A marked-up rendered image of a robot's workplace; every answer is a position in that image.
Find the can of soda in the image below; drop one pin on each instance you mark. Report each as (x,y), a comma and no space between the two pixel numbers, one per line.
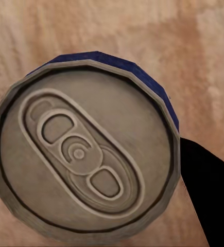
(89,149)

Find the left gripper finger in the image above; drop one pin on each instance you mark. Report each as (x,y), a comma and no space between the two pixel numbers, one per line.
(203,175)

